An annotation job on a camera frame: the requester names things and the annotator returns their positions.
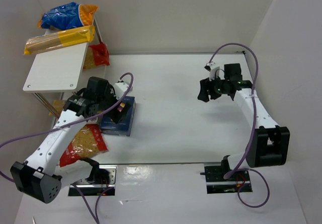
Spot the blue Barilla pasta box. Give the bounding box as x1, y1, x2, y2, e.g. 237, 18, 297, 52
100, 96, 136, 136

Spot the yellow spaghetti bag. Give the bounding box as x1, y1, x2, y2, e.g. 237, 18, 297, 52
51, 100, 66, 117
24, 25, 95, 55

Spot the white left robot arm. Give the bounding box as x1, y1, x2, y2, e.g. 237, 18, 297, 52
10, 77, 133, 203

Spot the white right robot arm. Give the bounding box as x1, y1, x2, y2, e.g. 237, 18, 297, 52
197, 62, 290, 179

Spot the red macaroni pasta bag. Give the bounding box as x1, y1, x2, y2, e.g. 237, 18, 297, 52
59, 124, 108, 167

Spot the red pasta bag under shelf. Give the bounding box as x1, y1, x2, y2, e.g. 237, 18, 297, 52
83, 43, 110, 69

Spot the white wooden shelf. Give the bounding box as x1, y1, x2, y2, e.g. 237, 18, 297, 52
22, 15, 106, 121

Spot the yellow spaghetti bag on shelf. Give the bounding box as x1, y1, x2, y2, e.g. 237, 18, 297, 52
24, 25, 95, 55

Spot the blue orange pasta bag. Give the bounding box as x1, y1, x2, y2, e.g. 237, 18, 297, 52
37, 2, 99, 30

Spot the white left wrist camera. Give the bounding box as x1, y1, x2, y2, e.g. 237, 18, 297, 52
113, 81, 133, 98

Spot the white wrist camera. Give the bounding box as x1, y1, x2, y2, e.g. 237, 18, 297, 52
113, 81, 133, 98
204, 62, 220, 81

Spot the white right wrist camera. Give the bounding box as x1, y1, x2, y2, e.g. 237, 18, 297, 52
204, 62, 220, 81

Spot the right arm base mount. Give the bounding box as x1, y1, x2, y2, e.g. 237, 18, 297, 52
200, 162, 253, 194

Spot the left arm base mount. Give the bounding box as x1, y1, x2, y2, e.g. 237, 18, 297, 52
73, 165, 117, 196

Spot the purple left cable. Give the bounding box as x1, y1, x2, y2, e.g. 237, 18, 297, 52
0, 72, 134, 224

